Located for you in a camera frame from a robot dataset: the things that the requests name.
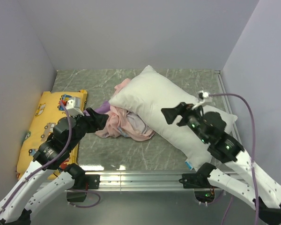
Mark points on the yellow car-print folded pillow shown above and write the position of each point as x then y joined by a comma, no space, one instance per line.
47,115

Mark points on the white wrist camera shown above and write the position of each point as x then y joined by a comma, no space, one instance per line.
72,106
203,97

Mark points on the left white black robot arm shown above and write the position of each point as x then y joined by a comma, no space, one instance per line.
27,198

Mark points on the aluminium front rail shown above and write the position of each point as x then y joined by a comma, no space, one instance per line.
124,181

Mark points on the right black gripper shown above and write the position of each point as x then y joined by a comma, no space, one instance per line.
185,109

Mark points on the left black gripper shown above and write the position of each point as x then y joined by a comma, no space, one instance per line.
96,121

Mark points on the pink purple Elsa pillowcase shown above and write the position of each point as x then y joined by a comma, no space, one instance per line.
123,123

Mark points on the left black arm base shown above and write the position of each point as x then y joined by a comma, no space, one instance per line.
82,186

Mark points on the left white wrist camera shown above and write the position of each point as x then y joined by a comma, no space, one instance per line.
72,106

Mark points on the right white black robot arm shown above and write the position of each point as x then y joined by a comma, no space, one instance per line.
261,192

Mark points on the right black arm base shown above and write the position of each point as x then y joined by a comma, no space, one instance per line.
204,192

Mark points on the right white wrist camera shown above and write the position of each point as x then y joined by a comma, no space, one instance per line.
203,97

